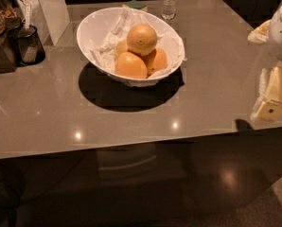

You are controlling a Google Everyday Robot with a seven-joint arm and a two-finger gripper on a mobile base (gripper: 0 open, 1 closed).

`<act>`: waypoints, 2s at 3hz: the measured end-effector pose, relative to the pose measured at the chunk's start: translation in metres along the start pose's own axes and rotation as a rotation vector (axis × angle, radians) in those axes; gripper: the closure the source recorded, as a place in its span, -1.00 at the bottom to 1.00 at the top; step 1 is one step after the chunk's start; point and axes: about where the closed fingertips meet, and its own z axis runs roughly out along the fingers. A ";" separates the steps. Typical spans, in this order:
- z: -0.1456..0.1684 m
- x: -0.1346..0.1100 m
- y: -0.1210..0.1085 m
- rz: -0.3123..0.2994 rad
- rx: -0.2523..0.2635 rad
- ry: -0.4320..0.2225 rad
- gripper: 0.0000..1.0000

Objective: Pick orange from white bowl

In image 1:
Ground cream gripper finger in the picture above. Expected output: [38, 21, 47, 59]
[248, 20, 271, 44]
[251, 61, 282, 124]

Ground orange fruit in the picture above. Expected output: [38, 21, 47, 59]
[126, 24, 157, 56]
[115, 52, 148, 79]
[143, 47, 167, 76]

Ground white ceramic bowl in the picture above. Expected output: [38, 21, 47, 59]
[76, 6, 186, 83]

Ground clear plastic water bottle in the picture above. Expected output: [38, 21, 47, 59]
[161, 0, 176, 20]

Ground green yellow sponge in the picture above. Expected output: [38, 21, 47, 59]
[123, 0, 148, 12]

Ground hidden yellow back fruit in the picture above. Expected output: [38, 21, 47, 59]
[115, 40, 128, 57]

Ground white paper liner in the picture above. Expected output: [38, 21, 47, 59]
[88, 7, 188, 88]

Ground white board panel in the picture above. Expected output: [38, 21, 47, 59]
[27, 0, 70, 45]

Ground black mesh container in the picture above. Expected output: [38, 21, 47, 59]
[8, 26, 45, 65]

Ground dark tray with snacks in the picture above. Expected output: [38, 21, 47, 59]
[0, 0, 21, 73]

